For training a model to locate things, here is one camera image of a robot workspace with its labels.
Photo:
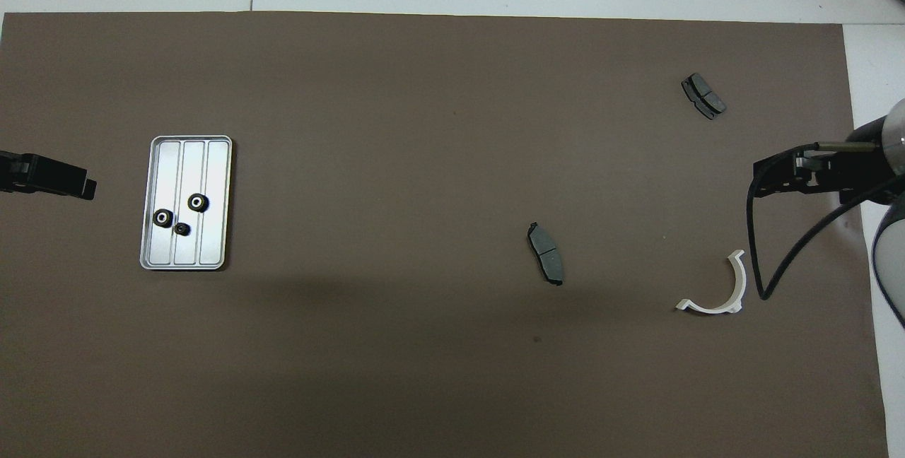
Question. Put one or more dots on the brown table mat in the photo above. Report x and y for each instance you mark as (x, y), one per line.
(424, 161)

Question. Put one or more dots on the small black gear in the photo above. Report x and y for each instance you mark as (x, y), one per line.
(182, 229)

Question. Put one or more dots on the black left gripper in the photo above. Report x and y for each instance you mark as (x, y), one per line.
(42, 175)

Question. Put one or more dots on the dark grey brake pad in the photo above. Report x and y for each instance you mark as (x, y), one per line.
(546, 253)
(703, 95)

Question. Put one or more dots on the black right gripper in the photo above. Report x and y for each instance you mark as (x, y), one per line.
(859, 161)

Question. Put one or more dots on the black bearing gear white centre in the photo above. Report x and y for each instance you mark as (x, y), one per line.
(162, 218)
(199, 201)

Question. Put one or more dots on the white curved plastic bracket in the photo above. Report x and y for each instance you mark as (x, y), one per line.
(710, 309)

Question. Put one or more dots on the silver ribbed metal tray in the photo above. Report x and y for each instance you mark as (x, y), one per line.
(215, 232)

